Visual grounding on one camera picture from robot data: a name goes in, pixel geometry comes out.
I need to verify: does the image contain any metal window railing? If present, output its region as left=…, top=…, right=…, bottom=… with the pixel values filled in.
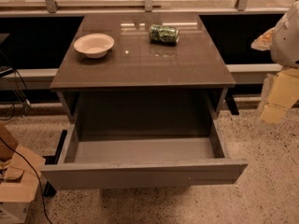
left=0, top=0, right=299, bottom=15

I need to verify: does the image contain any black cable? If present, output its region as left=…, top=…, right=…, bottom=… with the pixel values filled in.
left=0, top=135, right=54, bottom=224

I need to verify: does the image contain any crushed green soda can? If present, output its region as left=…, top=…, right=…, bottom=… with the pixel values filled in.
left=149, top=24, right=179, bottom=45

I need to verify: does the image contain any black cabinet foot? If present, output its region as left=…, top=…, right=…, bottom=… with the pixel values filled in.
left=42, top=129, right=68, bottom=198

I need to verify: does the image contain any grey top drawer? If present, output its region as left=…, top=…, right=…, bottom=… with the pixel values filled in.
left=41, top=122, right=248, bottom=190

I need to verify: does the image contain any grey drawer cabinet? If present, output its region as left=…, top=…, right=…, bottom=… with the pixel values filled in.
left=50, top=12, right=240, bottom=198

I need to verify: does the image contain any cardboard box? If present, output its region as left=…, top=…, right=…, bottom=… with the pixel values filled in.
left=0, top=124, right=45, bottom=224

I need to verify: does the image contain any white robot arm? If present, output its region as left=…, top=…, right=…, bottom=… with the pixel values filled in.
left=251, top=0, right=299, bottom=130

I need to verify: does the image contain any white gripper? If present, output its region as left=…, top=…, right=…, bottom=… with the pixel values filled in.
left=255, top=68, right=299, bottom=129

